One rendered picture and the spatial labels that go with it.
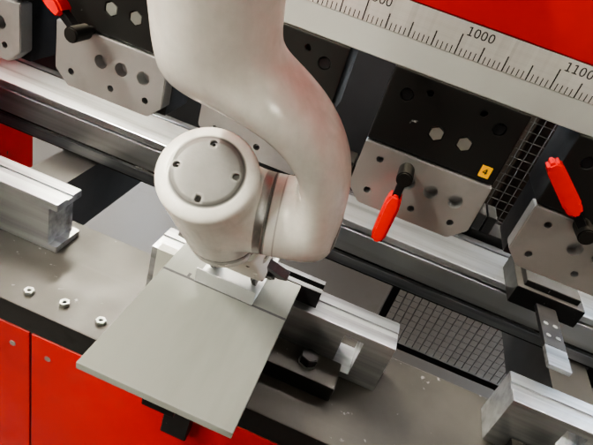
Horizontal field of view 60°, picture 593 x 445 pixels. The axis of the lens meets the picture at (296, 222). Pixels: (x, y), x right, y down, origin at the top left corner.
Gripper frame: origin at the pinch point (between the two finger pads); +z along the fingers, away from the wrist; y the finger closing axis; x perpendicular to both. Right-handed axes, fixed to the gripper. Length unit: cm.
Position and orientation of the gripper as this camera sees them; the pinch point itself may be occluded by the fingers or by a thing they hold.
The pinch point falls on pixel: (236, 263)
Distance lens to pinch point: 70.4
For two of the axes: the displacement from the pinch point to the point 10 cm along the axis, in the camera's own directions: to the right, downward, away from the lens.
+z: -0.3, 3.1, 9.5
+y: -9.2, -3.8, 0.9
